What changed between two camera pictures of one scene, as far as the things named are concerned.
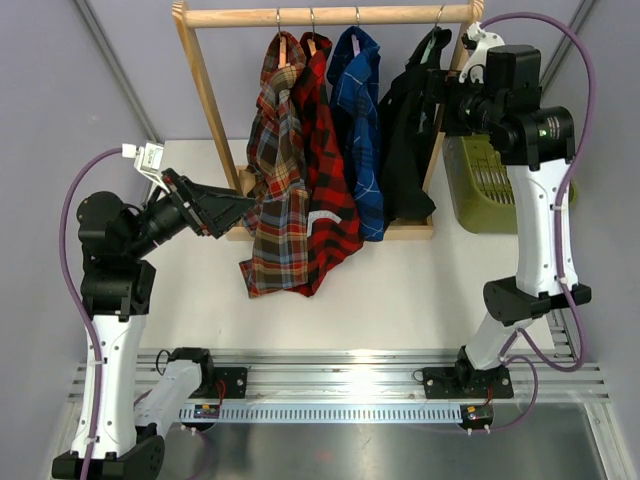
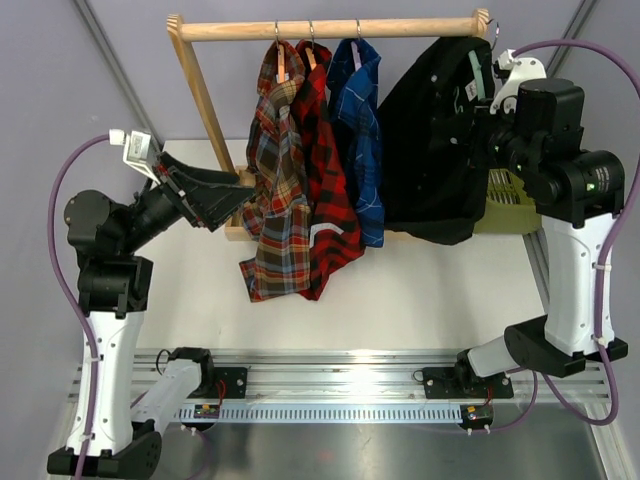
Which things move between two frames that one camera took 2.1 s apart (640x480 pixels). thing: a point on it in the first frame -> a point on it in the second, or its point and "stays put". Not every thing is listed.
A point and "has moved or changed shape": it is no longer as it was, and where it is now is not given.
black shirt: [406, 120] has moved or changed shape
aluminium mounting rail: [375, 386] stays put
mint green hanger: [434, 37] has moved or changed shape
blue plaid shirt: [354, 84] stays put
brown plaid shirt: [276, 167] stays put
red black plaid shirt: [334, 226] stays put
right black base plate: [466, 383] stays put
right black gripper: [443, 86] -> [474, 143]
